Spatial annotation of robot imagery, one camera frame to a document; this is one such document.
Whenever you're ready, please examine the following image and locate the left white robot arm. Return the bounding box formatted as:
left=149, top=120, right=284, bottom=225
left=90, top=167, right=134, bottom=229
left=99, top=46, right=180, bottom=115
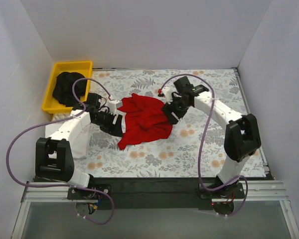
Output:
left=35, top=93, right=123, bottom=199

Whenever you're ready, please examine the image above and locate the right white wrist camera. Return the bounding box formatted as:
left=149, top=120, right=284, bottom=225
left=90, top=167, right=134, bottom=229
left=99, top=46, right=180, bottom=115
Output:
left=158, top=87, right=173, bottom=104

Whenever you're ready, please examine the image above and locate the black crumpled t shirt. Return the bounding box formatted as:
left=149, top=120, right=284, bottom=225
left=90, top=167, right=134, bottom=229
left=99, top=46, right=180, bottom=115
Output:
left=52, top=72, right=87, bottom=107

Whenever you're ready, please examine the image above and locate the white folded t shirt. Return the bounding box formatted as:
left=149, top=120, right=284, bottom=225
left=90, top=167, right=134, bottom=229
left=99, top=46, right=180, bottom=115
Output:
left=45, top=123, right=92, bottom=159

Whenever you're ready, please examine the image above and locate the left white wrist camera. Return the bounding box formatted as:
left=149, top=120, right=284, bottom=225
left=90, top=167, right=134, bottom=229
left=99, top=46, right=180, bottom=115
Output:
left=108, top=100, right=123, bottom=113

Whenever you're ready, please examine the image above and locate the floral patterned table mat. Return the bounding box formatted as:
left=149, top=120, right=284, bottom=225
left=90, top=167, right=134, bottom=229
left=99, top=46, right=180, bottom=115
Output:
left=36, top=68, right=267, bottom=178

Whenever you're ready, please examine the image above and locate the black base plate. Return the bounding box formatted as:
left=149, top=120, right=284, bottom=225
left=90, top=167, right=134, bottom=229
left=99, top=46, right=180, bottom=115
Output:
left=67, top=184, right=112, bottom=200
left=195, top=183, right=245, bottom=199

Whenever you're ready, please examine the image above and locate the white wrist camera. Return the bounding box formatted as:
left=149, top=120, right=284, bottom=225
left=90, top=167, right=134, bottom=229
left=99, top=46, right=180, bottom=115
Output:
left=108, top=100, right=123, bottom=113
left=158, top=87, right=173, bottom=104

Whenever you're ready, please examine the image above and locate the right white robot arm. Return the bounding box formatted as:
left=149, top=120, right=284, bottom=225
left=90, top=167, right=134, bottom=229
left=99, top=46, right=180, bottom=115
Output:
left=158, top=74, right=261, bottom=198

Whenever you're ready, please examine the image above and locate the red t shirt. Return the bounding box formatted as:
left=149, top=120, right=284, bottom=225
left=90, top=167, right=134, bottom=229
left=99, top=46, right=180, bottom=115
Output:
left=118, top=93, right=172, bottom=150

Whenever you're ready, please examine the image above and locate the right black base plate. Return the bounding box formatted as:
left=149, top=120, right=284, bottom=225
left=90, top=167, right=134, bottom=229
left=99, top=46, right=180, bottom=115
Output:
left=195, top=183, right=245, bottom=199

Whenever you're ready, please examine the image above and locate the aluminium frame rail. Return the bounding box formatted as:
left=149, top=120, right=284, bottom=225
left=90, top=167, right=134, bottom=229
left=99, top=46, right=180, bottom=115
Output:
left=22, top=178, right=289, bottom=205

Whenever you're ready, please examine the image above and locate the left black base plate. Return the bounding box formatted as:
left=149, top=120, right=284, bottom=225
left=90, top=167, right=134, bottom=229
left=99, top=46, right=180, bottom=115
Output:
left=67, top=184, right=112, bottom=200

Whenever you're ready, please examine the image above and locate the yellow plastic bin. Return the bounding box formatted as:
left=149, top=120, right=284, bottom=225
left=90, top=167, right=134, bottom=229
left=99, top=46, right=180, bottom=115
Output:
left=42, top=61, right=93, bottom=114

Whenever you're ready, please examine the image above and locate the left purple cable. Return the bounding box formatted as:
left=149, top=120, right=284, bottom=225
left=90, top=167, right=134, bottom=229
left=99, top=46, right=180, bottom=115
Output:
left=6, top=78, right=115, bottom=226

